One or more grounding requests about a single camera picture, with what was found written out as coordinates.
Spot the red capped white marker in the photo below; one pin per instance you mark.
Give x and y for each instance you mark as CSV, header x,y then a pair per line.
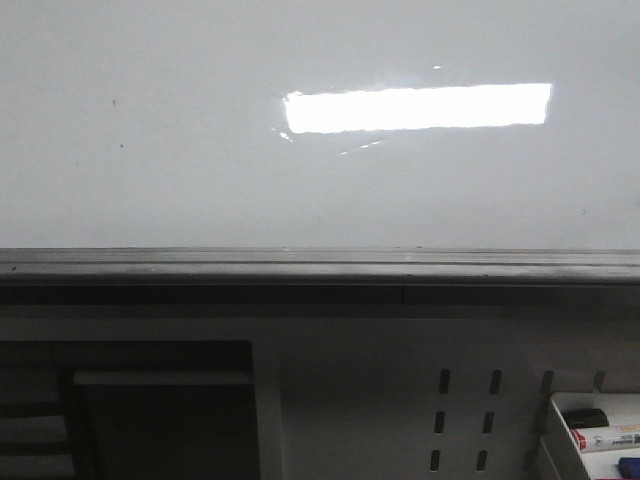
x,y
611,438

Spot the white whiteboard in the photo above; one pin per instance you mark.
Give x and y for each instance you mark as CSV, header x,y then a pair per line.
x,y
400,141

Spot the white marker tray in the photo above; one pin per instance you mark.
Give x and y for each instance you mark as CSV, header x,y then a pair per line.
x,y
567,461

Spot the grey perforated metal stand panel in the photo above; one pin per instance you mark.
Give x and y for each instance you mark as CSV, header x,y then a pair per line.
x,y
300,382

